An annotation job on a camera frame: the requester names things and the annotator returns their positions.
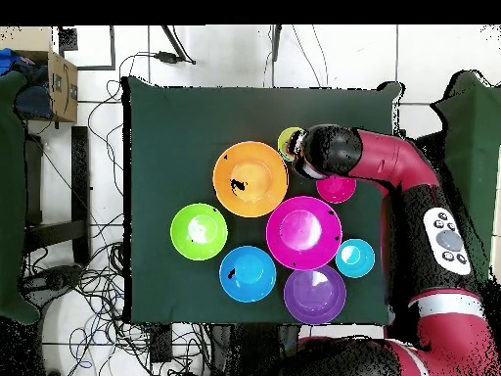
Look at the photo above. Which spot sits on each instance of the purple bowl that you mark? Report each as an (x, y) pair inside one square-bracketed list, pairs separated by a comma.
[(313, 301)]

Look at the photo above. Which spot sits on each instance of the green bowl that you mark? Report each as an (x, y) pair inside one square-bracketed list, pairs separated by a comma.
[(182, 235)]

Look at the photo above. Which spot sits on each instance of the yellow cup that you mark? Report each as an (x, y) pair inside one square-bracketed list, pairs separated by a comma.
[(283, 143)]

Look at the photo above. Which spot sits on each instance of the black metal frame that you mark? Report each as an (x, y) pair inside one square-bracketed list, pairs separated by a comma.
[(80, 176)]

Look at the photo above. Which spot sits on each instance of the small red bowl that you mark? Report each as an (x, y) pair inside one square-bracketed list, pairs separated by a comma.
[(336, 190)]

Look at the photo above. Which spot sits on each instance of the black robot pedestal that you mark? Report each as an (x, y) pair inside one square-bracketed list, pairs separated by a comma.
[(254, 352)]

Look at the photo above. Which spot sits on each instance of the blue bowl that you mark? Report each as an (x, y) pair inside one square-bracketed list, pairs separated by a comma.
[(254, 274)]

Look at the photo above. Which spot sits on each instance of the black power adapter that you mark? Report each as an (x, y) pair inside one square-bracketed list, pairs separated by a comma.
[(168, 57)]

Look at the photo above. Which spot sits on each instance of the green cloth covered table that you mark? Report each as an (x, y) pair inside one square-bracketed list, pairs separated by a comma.
[(477, 129), (9, 196)]

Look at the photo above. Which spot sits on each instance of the cardboard box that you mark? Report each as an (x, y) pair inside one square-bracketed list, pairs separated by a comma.
[(62, 86)]

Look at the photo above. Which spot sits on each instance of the large magenta bowl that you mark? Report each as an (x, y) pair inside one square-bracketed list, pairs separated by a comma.
[(304, 250)]

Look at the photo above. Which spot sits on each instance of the black tripod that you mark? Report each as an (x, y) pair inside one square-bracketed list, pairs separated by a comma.
[(276, 39)]

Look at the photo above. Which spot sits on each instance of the black pedestal foot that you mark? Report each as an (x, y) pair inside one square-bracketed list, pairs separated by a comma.
[(51, 282)]

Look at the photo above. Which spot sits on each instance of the blue cloth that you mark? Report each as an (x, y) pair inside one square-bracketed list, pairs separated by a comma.
[(6, 60)]

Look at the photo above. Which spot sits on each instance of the small cyan bowl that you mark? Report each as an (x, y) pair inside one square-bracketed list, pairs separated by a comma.
[(360, 266)]

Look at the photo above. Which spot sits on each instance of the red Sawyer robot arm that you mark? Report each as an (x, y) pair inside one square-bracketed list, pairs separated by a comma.
[(395, 160)]

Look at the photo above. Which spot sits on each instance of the dark green table cloth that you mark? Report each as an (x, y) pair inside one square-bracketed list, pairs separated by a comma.
[(164, 117)]

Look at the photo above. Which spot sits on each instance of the black power strip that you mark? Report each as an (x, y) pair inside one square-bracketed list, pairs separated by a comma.
[(161, 344)]

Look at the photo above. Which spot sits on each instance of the large orange bowl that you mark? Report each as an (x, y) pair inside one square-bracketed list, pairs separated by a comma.
[(266, 188)]

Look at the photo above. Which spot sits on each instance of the dark blue bag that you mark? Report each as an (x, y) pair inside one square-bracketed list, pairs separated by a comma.
[(33, 102)]

